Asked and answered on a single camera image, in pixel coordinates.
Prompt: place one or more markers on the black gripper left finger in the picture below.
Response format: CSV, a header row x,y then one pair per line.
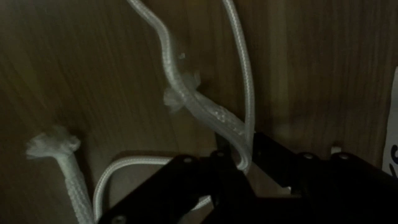
x,y
182,187

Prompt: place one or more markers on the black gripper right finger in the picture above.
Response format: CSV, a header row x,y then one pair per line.
x,y
331,187

